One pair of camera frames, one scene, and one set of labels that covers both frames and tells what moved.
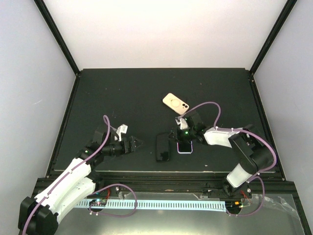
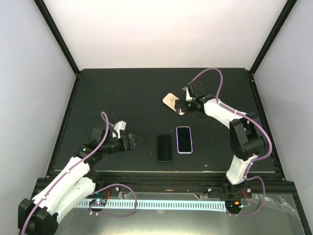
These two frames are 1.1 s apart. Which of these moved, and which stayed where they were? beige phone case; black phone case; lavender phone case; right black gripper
Moved: right black gripper
Stayed: black phone case; lavender phone case; beige phone case
